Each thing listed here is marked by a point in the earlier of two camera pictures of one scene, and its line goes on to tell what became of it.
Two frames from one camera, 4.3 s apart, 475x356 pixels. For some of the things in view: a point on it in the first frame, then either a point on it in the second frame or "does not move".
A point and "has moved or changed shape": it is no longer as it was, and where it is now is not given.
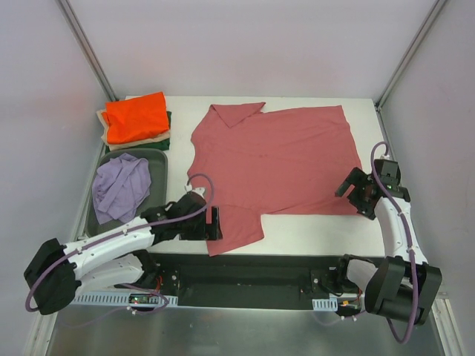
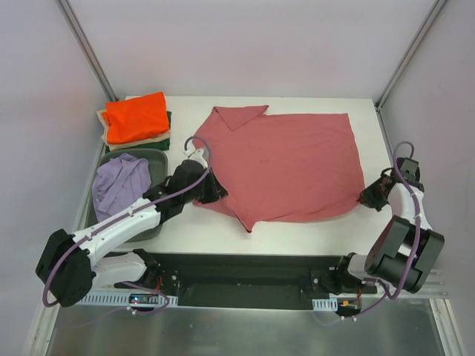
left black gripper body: [207, 224] to [209, 186]
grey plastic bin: [156, 199] does not move
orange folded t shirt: [136, 118] does not move
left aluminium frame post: [70, 17] does not move
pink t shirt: [251, 163] has moved or changed shape
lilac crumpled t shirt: [119, 188] does not move
